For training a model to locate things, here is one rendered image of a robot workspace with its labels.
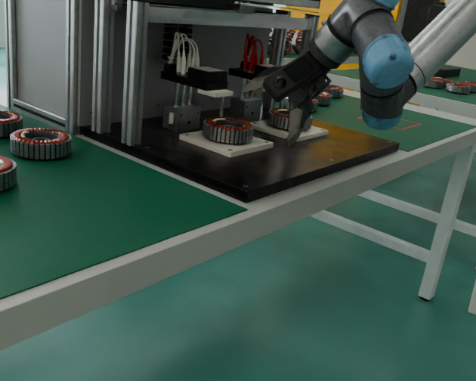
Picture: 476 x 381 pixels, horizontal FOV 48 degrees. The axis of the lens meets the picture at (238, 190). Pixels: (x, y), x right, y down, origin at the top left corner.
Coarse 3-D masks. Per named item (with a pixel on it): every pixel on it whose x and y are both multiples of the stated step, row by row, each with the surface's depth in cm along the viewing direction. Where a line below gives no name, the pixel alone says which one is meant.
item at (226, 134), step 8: (208, 120) 117; (216, 120) 119; (224, 120) 121; (232, 120) 121; (240, 120) 121; (208, 128) 115; (216, 128) 114; (224, 128) 114; (232, 128) 114; (240, 128) 114; (248, 128) 116; (208, 136) 115; (216, 136) 114; (224, 136) 114; (232, 136) 114; (240, 136) 114; (248, 136) 116
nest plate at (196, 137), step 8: (184, 136) 117; (192, 136) 117; (200, 136) 118; (200, 144) 115; (208, 144) 113; (216, 144) 114; (224, 144) 114; (232, 144) 115; (240, 144) 116; (248, 144) 116; (256, 144) 117; (264, 144) 118; (272, 144) 120; (216, 152) 112; (224, 152) 111; (232, 152) 110; (240, 152) 112; (248, 152) 114
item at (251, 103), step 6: (234, 102) 142; (240, 102) 141; (246, 102) 141; (252, 102) 143; (258, 102) 145; (234, 108) 143; (240, 108) 142; (246, 108) 141; (252, 108) 144; (258, 108) 146; (234, 114) 143; (240, 114) 142; (246, 114) 142; (252, 114) 144; (258, 114) 146; (246, 120) 143
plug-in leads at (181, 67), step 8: (176, 32) 120; (176, 40) 120; (184, 40) 122; (192, 40) 121; (176, 48) 122; (168, 56) 123; (184, 56) 119; (168, 64) 122; (184, 64) 119; (192, 64) 121; (168, 72) 123; (176, 72) 123; (184, 72) 120
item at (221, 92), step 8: (192, 72) 118; (200, 72) 116; (208, 72) 115; (216, 72) 117; (224, 72) 119; (168, 80) 123; (176, 80) 121; (184, 80) 119; (192, 80) 118; (200, 80) 117; (208, 80) 115; (216, 80) 117; (224, 80) 120; (176, 88) 123; (184, 88) 124; (192, 88) 126; (200, 88) 117; (208, 88) 116; (216, 88) 118; (224, 88) 120; (176, 96) 123; (184, 96) 125; (216, 96) 116; (224, 96) 118; (176, 104) 124; (184, 104) 126
